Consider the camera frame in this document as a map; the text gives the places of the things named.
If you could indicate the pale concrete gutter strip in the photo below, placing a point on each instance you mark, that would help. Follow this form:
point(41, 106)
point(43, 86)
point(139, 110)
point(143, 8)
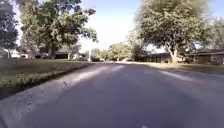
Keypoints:
point(33, 96)

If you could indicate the group of distant trees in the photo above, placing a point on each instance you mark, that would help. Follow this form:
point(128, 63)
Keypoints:
point(116, 50)

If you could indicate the grass lawn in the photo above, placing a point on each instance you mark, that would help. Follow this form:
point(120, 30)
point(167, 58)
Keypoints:
point(26, 70)

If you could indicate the low dark house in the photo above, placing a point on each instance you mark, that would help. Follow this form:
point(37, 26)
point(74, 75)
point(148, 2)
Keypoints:
point(156, 57)
point(61, 55)

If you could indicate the grey asphalt road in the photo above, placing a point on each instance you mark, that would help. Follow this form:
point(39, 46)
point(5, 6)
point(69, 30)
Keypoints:
point(133, 100)

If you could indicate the large leafy tree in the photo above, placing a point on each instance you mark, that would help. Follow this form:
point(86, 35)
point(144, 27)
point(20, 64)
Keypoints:
point(53, 26)
point(173, 23)

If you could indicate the dark leafy tree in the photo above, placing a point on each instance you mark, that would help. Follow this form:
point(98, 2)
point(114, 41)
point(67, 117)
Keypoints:
point(6, 28)

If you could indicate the low brown house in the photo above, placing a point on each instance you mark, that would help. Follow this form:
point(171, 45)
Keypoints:
point(208, 57)

